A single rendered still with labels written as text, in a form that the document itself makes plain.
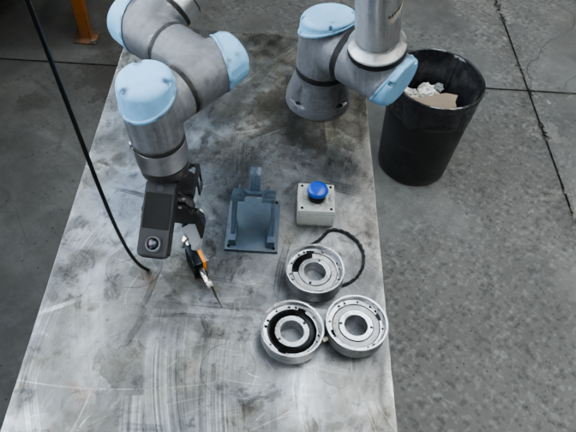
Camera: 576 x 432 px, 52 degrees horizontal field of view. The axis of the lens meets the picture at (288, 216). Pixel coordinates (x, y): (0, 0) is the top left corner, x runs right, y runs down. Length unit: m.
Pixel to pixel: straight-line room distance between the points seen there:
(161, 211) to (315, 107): 0.58
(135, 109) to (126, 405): 0.47
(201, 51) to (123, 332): 0.49
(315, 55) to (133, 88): 0.60
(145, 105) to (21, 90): 2.10
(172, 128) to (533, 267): 1.72
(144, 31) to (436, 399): 1.42
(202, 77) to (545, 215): 1.87
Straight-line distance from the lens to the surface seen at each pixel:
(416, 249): 2.20
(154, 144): 0.80
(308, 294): 1.04
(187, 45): 0.84
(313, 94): 1.34
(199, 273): 1.08
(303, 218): 1.15
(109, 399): 1.01
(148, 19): 0.90
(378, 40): 1.15
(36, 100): 2.77
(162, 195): 0.89
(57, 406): 1.03
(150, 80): 0.77
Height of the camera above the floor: 1.72
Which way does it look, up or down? 51 degrees down
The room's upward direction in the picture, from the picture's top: 5 degrees clockwise
